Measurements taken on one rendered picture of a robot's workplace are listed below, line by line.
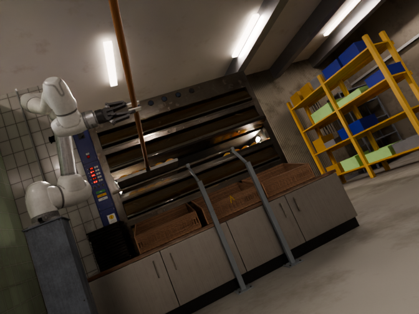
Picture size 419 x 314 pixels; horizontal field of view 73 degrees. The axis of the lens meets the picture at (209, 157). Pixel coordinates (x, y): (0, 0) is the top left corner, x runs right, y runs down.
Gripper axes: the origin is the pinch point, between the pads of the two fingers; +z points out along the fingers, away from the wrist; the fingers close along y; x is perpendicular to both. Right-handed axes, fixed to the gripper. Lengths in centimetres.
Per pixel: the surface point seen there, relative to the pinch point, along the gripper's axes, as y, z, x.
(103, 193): -10, -46, -150
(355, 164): 44, 428, -387
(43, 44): -254, -65, -190
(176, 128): -52, 48, -147
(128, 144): -50, -7, -147
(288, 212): 82, 104, -109
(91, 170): -36, -50, -146
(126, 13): -251, 53, -164
